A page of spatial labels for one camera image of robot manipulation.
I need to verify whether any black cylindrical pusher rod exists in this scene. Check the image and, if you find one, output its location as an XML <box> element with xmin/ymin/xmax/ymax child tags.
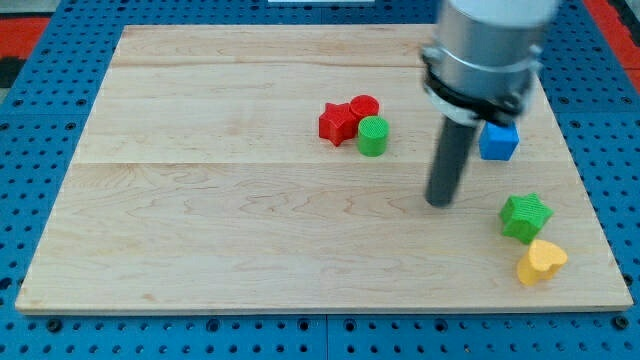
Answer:
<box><xmin>425</xmin><ymin>117</ymin><xmax>476</xmax><ymax>208</ymax></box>

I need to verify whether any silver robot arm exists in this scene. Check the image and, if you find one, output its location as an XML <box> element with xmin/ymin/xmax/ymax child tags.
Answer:
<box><xmin>421</xmin><ymin>0</ymin><xmax>561</xmax><ymax>208</ymax></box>

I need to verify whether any green star block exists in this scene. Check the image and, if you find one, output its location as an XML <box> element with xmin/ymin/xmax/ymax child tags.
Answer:
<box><xmin>499</xmin><ymin>193</ymin><xmax>554</xmax><ymax>244</ymax></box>

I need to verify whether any red star block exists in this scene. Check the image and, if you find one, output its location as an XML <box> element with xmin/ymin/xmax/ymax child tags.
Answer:
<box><xmin>318</xmin><ymin>103</ymin><xmax>357</xmax><ymax>146</ymax></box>

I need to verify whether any blue cube block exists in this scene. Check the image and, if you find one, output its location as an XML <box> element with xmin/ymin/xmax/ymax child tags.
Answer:
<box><xmin>479</xmin><ymin>122</ymin><xmax>520</xmax><ymax>161</ymax></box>

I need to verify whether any green cylinder block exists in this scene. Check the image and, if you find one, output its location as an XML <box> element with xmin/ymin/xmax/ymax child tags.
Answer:
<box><xmin>357</xmin><ymin>116</ymin><xmax>389</xmax><ymax>157</ymax></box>

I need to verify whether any red cylinder block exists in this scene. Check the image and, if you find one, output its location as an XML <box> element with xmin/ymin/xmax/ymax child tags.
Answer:
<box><xmin>349</xmin><ymin>94</ymin><xmax>380</xmax><ymax>120</ymax></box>

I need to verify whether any yellow heart block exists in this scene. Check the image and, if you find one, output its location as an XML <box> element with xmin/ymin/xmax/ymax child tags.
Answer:
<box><xmin>516</xmin><ymin>239</ymin><xmax>569</xmax><ymax>286</ymax></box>

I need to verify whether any light wooden board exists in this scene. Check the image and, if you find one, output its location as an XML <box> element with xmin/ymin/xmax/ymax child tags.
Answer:
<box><xmin>15</xmin><ymin>25</ymin><xmax>633</xmax><ymax>315</ymax></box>

